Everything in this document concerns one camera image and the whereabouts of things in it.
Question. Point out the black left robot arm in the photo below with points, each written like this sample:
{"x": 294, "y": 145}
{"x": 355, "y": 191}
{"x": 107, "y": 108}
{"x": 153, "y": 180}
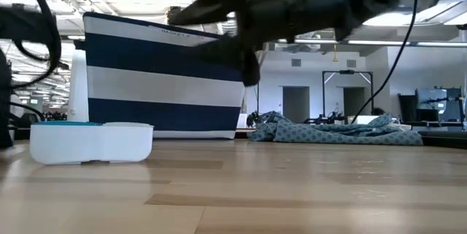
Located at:
{"x": 4, "y": 99}

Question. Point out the navy white striped fabric basket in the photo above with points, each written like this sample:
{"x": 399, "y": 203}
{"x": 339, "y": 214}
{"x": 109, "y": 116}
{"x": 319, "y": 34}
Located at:
{"x": 160, "y": 59}

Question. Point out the long ceiling light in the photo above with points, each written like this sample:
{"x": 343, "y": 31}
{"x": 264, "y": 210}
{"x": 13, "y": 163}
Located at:
{"x": 377, "y": 42}

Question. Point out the grey door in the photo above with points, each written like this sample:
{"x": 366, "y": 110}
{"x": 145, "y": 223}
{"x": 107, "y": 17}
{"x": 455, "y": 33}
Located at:
{"x": 353, "y": 103}
{"x": 295, "y": 104}

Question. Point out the background robot station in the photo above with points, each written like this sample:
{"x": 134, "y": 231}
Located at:
{"x": 321, "y": 119}

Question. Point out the teal patterned cloth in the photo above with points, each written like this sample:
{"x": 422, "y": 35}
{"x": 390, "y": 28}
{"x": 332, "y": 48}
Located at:
{"x": 328, "y": 135}

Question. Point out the black workstation with monitors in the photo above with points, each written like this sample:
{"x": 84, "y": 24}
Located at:
{"x": 406, "y": 108}

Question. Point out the white pillar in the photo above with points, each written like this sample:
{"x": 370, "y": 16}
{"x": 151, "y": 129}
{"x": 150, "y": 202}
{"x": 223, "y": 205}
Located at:
{"x": 78, "y": 88}

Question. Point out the blue white pill organizer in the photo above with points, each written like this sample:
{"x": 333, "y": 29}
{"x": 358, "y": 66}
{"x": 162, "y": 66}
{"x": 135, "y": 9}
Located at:
{"x": 91, "y": 143}

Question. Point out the black background frame stand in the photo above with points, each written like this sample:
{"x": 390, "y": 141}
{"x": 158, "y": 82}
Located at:
{"x": 346, "y": 71}

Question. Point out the black metal table frame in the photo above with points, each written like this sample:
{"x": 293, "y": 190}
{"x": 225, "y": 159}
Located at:
{"x": 445, "y": 139}

